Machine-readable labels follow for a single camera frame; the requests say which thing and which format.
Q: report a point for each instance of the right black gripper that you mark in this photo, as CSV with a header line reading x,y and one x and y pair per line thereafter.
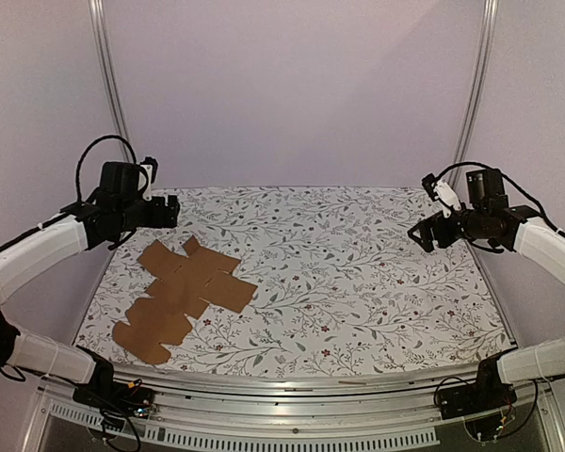
x,y
437,231

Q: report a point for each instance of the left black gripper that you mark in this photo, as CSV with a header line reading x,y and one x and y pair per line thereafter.
x,y
158,218

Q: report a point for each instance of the brown cardboard box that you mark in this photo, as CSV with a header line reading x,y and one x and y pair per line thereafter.
x,y
184,286

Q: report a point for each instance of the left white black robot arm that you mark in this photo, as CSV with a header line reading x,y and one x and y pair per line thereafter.
x,y
121,204

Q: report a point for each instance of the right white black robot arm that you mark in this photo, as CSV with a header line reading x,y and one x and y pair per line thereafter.
x,y
525,230

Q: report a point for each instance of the floral patterned table mat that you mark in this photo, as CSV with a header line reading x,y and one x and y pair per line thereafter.
x,y
341,290

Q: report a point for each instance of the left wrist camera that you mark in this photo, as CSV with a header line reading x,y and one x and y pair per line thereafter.
x,y
147,176

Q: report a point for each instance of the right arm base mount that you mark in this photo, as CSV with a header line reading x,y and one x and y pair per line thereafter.
x,y
455,397

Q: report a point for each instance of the aluminium front rail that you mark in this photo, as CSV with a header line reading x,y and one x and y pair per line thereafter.
x,y
387,412

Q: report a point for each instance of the left aluminium frame post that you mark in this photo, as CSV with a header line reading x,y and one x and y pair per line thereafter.
x,y
106,66

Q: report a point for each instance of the aluminium frame post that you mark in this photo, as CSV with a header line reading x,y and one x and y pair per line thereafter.
x,y
483,54
106,66

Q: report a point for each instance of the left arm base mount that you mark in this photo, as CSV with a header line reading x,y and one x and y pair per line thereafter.
x,y
103,392

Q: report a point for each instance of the right aluminium frame post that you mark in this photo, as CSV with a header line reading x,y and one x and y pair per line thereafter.
x,y
483,54

